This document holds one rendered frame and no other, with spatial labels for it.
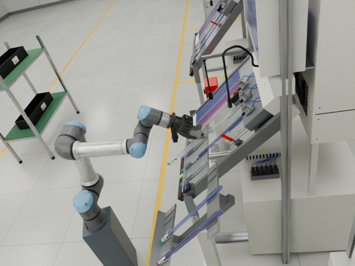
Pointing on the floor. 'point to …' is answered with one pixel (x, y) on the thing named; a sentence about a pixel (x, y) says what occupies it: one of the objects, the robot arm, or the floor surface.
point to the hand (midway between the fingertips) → (202, 136)
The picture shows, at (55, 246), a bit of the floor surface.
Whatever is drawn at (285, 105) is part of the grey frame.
